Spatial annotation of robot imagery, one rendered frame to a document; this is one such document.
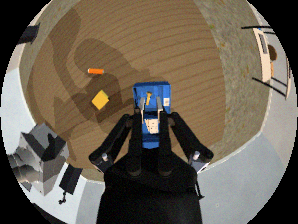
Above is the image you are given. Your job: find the yellow square pad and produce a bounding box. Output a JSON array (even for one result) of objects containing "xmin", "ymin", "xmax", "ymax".
[{"xmin": 92, "ymin": 90, "xmax": 110, "ymax": 110}]

